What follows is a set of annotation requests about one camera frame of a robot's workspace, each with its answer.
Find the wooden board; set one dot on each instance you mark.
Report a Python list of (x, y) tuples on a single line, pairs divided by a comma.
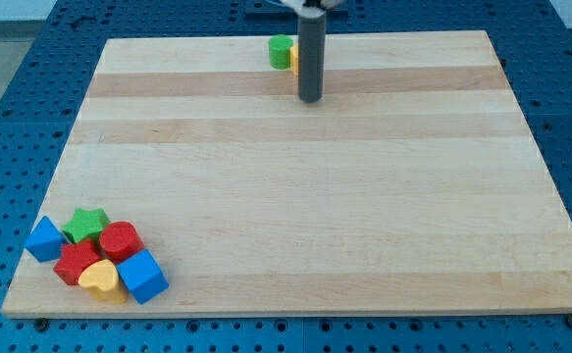
[(415, 187)]

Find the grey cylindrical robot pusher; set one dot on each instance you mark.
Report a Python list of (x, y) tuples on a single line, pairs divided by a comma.
[(311, 52)]

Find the yellow block behind pusher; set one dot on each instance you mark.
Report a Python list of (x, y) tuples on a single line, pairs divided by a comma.
[(294, 59)]

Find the green star block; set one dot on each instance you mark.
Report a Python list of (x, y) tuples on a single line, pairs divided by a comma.
[(85, 224)]

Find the red cylinder block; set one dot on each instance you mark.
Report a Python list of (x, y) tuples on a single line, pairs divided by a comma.
[(120, 240)]

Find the green cylinder block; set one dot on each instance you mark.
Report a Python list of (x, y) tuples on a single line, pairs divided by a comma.
[(279, 51)]

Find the yellow heart block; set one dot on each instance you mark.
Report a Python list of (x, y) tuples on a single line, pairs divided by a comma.
[(102, 282)]

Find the blue cube block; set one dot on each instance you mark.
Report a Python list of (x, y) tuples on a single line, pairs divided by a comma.
[(143, 276)]

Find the red star block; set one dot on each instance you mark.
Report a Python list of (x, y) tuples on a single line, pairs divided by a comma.
[(75, 259)]

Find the blue triangular block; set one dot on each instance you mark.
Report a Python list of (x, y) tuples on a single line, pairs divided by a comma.
[(45, 241)]

